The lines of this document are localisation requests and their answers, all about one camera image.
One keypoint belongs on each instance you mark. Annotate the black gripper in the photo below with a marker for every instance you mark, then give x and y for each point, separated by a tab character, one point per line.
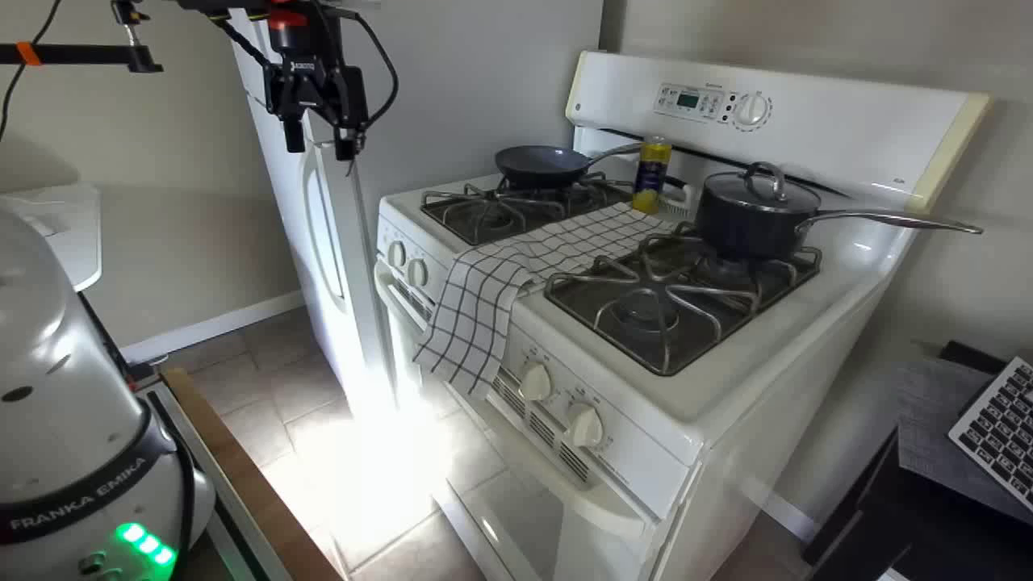
314	75

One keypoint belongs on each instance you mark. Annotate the glass pot lid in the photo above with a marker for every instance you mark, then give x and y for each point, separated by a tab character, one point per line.
761	189

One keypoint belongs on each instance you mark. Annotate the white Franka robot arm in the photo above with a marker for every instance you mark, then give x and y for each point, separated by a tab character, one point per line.
90	479

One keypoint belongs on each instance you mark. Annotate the white refrigerator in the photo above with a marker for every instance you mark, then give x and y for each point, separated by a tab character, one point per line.
454	80

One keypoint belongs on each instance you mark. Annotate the left stove burner grate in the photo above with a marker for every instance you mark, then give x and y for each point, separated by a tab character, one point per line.
494	210

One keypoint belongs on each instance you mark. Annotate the stove burner grate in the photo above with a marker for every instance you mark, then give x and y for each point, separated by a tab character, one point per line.
675	299
494	210

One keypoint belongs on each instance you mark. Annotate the dark frying pan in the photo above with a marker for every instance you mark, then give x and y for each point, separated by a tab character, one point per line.
548	164

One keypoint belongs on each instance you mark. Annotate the white black checkered dish towel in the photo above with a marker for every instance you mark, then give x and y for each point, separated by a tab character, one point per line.
468	328

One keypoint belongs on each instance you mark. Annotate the yellow-labelled spice bottle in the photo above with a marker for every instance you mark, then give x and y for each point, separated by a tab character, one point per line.
651	176

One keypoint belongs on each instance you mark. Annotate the right stove burner grate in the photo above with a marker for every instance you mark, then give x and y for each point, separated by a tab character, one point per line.
675	299

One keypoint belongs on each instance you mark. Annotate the white gas stove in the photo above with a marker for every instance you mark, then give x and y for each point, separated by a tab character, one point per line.
629	363

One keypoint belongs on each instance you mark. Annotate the black side table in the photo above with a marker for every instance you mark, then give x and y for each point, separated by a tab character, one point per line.
920	511

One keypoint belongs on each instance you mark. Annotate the white keyboard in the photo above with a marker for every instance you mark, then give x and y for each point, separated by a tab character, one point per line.
995	430

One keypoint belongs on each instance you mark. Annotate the black orange camera mount bar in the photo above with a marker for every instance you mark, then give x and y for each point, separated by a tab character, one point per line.
132	52

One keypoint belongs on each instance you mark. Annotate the black saucepan with long handle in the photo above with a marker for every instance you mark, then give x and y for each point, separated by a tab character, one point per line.
761	237

